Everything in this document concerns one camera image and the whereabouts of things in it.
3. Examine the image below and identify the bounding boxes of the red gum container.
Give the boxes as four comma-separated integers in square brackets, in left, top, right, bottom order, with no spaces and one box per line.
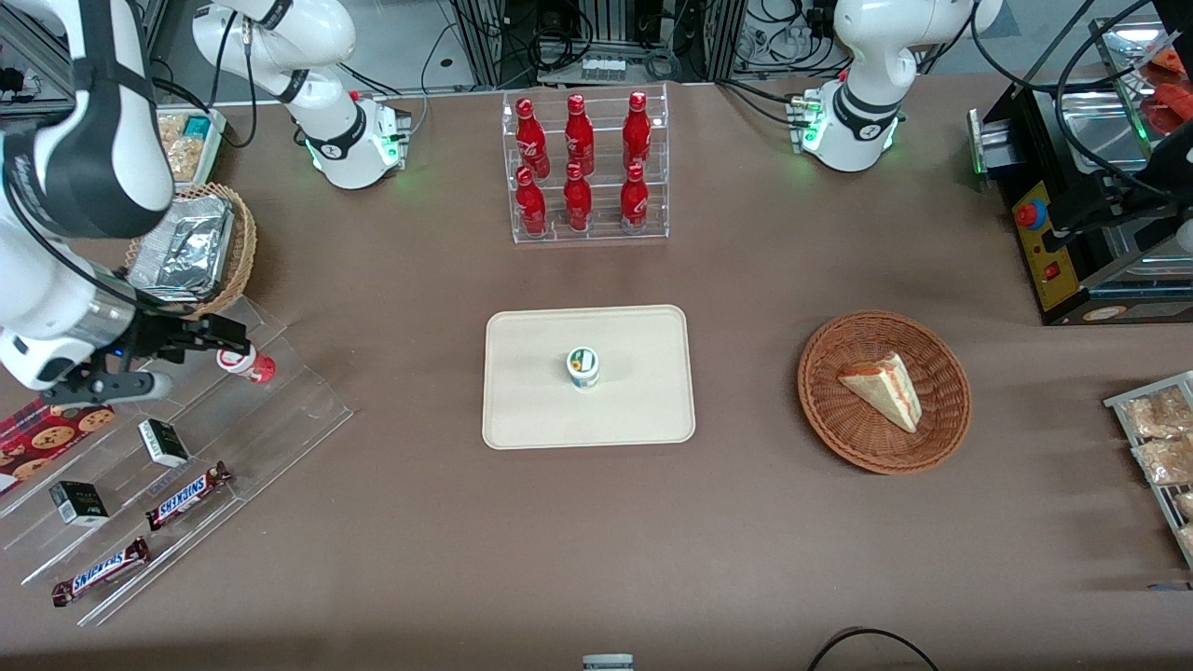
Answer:
[217,343,278,385]

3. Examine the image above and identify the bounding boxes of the aluminium foil tray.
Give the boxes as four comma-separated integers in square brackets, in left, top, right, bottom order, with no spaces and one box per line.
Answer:
[127,194,235,303]

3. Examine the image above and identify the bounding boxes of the beige plastic tray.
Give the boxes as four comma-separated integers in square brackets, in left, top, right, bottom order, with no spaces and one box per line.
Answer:
[482,305,697,450]

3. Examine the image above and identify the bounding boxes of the red cookie box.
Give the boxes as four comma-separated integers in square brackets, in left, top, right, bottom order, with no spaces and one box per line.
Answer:
[0,399,117,495]

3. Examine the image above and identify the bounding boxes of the clear acrylic stepped shelf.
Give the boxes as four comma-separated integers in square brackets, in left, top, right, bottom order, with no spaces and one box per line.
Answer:
[0,296,355,627]

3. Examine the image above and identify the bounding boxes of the light wicker basket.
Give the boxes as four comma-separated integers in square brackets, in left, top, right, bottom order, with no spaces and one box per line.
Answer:
[124,183,258,325]

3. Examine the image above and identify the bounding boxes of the small black box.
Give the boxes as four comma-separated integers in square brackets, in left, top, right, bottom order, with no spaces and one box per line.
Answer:
[48,480,110,528]
[138,418,191,469]

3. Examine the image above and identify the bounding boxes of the snickers bar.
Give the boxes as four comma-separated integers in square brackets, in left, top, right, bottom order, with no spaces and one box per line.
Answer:
[145,461,233,532]
[51,537,151,608]

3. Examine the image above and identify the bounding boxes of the clear cracker bag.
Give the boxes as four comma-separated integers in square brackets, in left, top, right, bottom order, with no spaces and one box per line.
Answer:
[157,114,206,183]

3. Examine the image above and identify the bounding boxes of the white plastic snack bin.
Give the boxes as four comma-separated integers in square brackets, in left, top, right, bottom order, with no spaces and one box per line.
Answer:
[154,108,229,197]

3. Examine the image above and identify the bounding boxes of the red cola bottle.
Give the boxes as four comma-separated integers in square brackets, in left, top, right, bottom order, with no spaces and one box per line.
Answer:
[623,90,652,173]
[515,97,551,179]
[565,93,596,176]
[620,163,650,234]
[563,162,593,232]
[515,166,548,237]

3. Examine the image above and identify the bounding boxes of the clear acrylic bottle rack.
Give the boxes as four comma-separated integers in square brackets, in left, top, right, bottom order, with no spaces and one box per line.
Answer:
[501,83,670,245]

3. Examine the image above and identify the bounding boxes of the round brown wicker basket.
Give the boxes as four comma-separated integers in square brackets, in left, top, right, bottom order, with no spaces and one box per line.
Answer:
[798,310,973,475]

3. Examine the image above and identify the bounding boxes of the wrapped triangle sandwich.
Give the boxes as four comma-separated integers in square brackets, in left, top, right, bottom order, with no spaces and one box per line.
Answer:
[838,351,924,434]

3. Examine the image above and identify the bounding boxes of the black machine with yellow panel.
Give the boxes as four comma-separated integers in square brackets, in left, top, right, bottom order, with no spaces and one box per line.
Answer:
[969,0,1193,327]

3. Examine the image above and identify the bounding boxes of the clear snack bag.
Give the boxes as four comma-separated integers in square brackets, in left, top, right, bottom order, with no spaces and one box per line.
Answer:
[1121,387,1193,441]
[1132,438,1193,486]

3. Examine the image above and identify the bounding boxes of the red packaged food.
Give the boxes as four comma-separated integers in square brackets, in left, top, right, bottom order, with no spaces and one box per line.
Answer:
[1143,82,1190,135]

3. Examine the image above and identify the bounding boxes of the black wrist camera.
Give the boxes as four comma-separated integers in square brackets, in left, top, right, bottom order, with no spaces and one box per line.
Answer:
[63,369,174,404]

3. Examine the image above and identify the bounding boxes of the black cable loop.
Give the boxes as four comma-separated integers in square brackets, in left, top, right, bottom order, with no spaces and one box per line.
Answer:
[806,628,942,671]

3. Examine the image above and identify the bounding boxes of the grey wire tray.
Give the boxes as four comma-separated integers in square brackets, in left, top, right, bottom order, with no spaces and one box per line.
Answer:
[1104,371,1193,569]

